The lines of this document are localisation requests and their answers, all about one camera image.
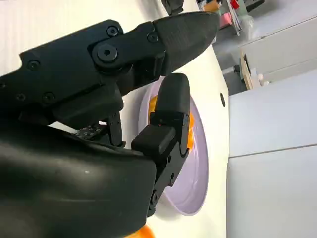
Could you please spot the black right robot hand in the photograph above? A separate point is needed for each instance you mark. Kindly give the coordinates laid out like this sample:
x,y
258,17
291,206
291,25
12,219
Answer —
x,y
62,173

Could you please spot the black workshop device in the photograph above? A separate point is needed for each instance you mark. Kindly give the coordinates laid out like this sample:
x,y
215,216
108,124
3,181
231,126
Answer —
x,y
255,4

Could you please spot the orange and white bread roll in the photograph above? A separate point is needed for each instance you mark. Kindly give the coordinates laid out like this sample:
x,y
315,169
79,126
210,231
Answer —
x,y
191,131
146,230

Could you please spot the grey partition panel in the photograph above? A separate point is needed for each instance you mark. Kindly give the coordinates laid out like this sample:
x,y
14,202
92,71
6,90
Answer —
x,y
272,198
272,119

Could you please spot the lilac plate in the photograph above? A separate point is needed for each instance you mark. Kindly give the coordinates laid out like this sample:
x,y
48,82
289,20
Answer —
x,y
195,173

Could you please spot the wooden board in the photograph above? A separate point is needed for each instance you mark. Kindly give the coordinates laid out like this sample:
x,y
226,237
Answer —
x,y
245,72

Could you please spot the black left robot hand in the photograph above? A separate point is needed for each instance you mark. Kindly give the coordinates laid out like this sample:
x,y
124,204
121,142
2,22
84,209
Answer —
x,y
173,6

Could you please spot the white cabinet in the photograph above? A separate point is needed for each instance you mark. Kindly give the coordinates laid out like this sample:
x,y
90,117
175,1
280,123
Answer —
x,y
284,47

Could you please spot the pink box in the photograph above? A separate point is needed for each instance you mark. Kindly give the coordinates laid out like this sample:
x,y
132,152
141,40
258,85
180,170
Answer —
x,y
225,19

